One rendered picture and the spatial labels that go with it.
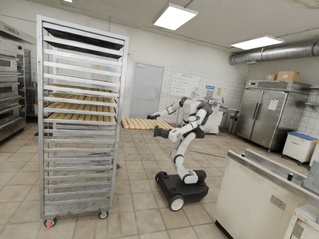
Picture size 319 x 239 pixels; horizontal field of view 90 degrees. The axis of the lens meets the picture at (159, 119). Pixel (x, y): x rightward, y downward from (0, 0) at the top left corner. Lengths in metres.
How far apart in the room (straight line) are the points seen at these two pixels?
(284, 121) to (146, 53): 4.47
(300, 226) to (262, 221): 0.43
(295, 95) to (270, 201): 4.20
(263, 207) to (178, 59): 5.05
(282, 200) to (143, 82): 4.82
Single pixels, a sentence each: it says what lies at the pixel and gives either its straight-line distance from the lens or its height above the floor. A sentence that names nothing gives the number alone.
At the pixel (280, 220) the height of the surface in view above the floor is 0.59.
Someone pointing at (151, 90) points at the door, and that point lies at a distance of 5.67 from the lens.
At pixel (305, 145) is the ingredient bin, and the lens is 5.33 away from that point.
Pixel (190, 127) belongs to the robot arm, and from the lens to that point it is 1.61.
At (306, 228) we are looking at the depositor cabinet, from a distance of 1.47.
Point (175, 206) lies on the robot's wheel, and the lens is 2.24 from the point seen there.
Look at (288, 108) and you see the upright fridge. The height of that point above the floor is 1.35.
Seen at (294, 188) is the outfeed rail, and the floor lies 0.88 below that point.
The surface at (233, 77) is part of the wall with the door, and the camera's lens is 7.20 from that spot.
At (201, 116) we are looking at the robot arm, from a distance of 1.71.
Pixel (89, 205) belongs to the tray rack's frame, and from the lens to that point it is 2.03.
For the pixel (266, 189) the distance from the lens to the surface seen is 1.73.
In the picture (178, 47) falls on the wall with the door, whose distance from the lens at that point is 6.00.
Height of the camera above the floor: 1.48
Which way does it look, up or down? 13 degrees down
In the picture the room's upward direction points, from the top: 9 degrees clockwise
